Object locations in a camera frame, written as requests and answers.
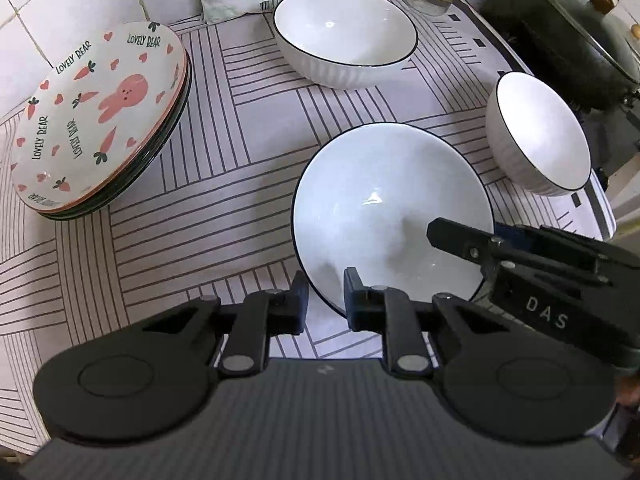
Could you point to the black gas stove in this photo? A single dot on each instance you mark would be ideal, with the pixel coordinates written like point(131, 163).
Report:
point(607, 122)

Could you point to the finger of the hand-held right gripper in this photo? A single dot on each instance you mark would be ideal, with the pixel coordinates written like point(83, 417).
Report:
point(460, 242)
point(550, 245)

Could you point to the white ribbed bowl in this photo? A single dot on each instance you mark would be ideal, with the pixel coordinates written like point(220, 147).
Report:
point(380, 200)
point(345, 30)
point(535, 130)

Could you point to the pink rabbit print plate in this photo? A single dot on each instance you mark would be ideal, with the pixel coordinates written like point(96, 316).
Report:
point(100, 105)

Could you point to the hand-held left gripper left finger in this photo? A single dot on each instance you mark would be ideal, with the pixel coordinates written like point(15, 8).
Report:
point(300, 305)

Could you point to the striped white tablecloth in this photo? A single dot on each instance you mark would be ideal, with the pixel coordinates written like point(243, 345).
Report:
point(225, 170)

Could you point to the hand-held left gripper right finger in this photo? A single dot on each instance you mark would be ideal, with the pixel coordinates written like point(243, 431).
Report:
point(352, 300)

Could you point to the glass pot lid wooden knob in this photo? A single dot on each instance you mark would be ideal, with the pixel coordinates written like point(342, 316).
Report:
point(580, 20)

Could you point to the black cooking pot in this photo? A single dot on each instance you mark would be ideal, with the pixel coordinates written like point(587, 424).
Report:
point(530, 35)

